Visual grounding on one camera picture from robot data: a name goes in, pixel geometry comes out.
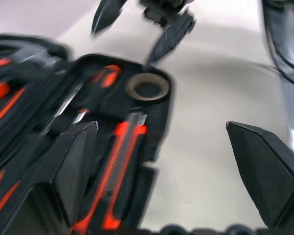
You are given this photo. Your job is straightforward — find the grey tape roll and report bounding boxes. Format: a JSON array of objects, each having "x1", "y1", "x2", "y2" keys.
[{"x1": 123, "y1": 72, "x2": 169, "y2": 101}]

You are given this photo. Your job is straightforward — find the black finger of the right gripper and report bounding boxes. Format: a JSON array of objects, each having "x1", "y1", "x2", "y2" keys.
[
  {"x1": 147, "y1": 21, "x2": 196, "y2": 66},
  {"x1": 91, "y1": 0, "x2": 128, "y2": 39}
]

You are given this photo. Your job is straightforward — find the orange black utility knife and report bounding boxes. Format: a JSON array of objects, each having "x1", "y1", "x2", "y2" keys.
[{"x1": 73, "y1": 111, "x2": 149, "y2": 231}]

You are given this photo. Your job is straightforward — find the orange handled pliers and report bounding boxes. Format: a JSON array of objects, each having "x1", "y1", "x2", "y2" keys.
[{"x1": 0, "y1": 80, "x2": 27, "y2": 127}]

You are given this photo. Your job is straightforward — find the small black orange screwdriver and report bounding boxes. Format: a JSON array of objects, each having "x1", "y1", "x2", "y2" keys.
[{"x1": 52, "y1": 64, "x2": 123, "y2": 120}]

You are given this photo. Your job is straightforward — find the silver robot torso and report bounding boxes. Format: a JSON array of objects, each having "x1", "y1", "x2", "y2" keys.
[{"x1": 262, "y1": 0, "x2": 294, "y2": 157}]

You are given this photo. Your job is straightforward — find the black tool case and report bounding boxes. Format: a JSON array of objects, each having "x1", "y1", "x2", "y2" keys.
[{"x1": 0, "y1": 34, "x2": 177, "y2": 235}]

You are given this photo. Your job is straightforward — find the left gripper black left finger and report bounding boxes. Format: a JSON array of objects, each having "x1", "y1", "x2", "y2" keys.
[{"x1": 4, "y1": 120, "x2": 99, "y2": 235}]

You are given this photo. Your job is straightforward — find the steel claw hammer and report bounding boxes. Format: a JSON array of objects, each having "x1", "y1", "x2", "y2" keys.
[{"x1": 0, "y1": 43, "x2": 54, "y2": 71}]

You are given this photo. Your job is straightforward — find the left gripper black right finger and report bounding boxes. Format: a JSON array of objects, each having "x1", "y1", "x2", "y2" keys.
[{"x1": 225, "y1": 120, "x2": 294, "y2": 230}]

